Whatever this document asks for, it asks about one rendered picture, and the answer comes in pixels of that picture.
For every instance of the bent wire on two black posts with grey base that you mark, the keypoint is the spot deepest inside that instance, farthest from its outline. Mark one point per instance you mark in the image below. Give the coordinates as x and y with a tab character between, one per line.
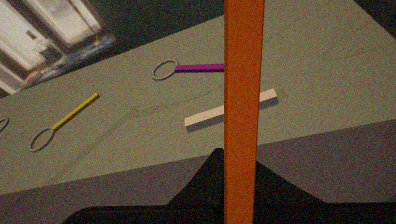
355	164

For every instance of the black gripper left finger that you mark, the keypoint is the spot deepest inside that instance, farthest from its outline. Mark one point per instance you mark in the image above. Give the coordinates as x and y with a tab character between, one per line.
201	201

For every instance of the beige rectangular bar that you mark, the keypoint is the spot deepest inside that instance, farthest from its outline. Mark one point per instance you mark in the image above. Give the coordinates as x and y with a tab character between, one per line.
267	98

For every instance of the grey metal loop with yellow handle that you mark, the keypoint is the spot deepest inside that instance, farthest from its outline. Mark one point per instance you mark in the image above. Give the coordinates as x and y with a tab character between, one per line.
62	122

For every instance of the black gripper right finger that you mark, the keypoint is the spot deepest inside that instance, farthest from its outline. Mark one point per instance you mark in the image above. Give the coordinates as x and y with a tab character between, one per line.
277	201

